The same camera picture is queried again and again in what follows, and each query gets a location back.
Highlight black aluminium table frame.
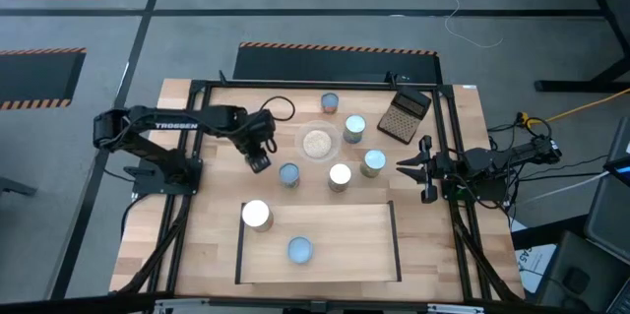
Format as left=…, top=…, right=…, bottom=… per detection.
left=115, top=70, right=526, bottom=303

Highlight laptop with blue screen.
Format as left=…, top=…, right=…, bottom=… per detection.
left=603, top=156, right=630, bottom=187

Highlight tall apple can silver lid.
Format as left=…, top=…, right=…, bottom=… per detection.
left=240, top=199, right=275, bottom=233

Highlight clear plastic bowl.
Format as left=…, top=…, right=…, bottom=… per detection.
left=293, top=120, right=343, bottom=164

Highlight short pineapple can grey lid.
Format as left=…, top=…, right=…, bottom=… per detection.
left=278, top=162, right=301, bottom=190

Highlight yellow extension cable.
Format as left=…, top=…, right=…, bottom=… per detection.
left=520, top=87, right=630, bottom=126

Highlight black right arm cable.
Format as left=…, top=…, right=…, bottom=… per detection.
left=516, top=111, right=553, bottom=143

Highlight short orange-fruit can grey lid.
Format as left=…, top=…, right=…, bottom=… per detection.
left=320, top=92, right=341, bottom=115

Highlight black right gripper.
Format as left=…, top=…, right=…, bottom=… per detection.
left=396, top=135, right=467, bottom=205

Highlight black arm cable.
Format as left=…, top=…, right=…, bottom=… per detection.
left=259, top=95, right=296, bottom=123
left=516, top=111, right=553, bottom=143

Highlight black calculator tan keypad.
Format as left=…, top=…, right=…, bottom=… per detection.
left=376, top=85, right=433, bottom=146

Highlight black stand foot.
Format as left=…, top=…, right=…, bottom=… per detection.
left=0, top=175, right=38, bottom=198

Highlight black rail silver brackets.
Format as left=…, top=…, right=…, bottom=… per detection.
left=0, top=291, right=557, bottom=314

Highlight tall green can silver lid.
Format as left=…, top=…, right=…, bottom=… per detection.
left=359, top=149, right=388, bottom=179

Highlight blue lid can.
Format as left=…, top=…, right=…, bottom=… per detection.
left=343, top=113, right=367, bottom=145

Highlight thick white cable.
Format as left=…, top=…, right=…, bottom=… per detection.
left=511, top=169, right=611, bottom=207

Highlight dark grey equipment case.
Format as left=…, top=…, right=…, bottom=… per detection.
left=585, top=116, right=630, bottom=266

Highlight thin white cable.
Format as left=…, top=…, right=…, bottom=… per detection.
left=417, top=0, right=504, bottom=50

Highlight black desk leg frame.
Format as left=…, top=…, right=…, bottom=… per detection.
left=494, top=0, right=630, bottom=94

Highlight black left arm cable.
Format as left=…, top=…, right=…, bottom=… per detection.
left=259, top=95, right=296, bottom=123

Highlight black equipment case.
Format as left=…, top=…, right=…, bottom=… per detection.
left=534, top=229, right=630, bottom=314

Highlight black hazard-striped floor mat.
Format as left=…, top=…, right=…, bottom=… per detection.
left=0, top=47, right=88, bottom=111
left=231, top=41, right=443, bottom=85

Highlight white printed paper sheet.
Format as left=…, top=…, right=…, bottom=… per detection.
left=511, top=220, right=557, bottom=295

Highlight heap of white rice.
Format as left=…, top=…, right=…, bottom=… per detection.
left=301, top=129, right=333, bottom=159

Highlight black floor beam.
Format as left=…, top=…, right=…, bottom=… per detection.
left=511, top=214, right=591, bottom=251

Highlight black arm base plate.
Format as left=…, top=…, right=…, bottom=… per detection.
left=131, top=157, right=204, bottom=196
left=439, top=175, right=511, bottom=203

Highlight wooden shelf black side rails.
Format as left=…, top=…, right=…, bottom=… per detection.
left=234, top=200, right=403, bottom=285

